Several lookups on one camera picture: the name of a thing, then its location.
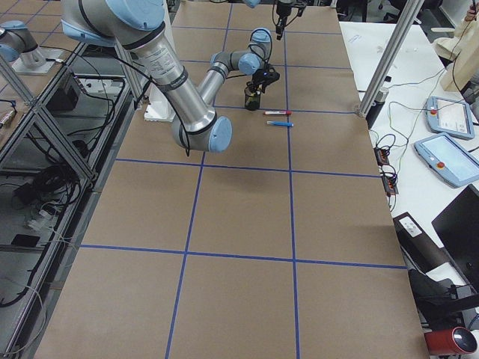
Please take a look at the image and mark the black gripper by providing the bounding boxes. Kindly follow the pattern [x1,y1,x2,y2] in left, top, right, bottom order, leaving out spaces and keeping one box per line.
[251,64,280,90]
[275,1,292,36]

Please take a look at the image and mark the red whiteboard marker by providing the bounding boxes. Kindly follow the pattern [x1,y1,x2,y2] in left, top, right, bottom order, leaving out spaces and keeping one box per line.
[263,110,293,116]

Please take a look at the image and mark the blue highlighter pen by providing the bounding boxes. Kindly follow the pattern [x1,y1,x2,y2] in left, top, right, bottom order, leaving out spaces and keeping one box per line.
[266,120,294,128]

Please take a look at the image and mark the black mesh pen holder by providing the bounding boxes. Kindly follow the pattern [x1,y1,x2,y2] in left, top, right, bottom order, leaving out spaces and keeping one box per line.
[244,86,261,111]

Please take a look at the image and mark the seated person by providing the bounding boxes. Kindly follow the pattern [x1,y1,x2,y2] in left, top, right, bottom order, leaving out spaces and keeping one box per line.
[464,4,478,22]

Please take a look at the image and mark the teach pendant far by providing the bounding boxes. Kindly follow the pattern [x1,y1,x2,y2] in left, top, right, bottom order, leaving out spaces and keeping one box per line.
[426,96,475,140]

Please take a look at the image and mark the teach pendant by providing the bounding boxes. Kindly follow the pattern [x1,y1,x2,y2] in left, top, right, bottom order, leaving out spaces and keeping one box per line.
[414,132,478,188]
[426,96,475,140]

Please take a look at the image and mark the teach pendant near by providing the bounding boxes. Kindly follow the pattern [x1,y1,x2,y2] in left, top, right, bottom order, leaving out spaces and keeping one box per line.
[414,132,478,188]

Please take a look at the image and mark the black monitor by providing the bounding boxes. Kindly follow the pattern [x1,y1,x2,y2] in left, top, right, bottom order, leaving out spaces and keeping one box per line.
[432,185,478,290]

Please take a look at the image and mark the red cylinder can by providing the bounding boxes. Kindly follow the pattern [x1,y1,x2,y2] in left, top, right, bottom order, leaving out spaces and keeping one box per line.
[424,327,478,356]

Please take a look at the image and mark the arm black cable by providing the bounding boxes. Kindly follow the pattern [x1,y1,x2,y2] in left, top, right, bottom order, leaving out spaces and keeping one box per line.
[228,31,274,79]

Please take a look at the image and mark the aluminium frame post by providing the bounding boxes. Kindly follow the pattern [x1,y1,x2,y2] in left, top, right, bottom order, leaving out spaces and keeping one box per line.
[356,0,424,117]

